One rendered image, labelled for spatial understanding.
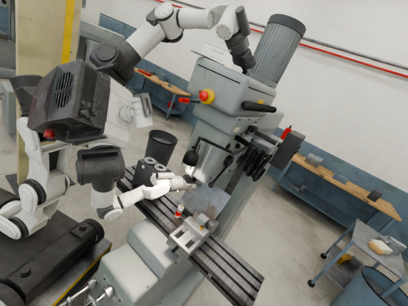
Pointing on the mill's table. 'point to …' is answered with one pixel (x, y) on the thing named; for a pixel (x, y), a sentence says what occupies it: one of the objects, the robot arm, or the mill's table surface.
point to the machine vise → (187, 241)
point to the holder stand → (139, 176)
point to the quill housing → (213, 161)
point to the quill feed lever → (223, 169)
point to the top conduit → (257, 107)
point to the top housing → (229, 88)
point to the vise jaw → (195, 227)
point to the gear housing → (210, 116)
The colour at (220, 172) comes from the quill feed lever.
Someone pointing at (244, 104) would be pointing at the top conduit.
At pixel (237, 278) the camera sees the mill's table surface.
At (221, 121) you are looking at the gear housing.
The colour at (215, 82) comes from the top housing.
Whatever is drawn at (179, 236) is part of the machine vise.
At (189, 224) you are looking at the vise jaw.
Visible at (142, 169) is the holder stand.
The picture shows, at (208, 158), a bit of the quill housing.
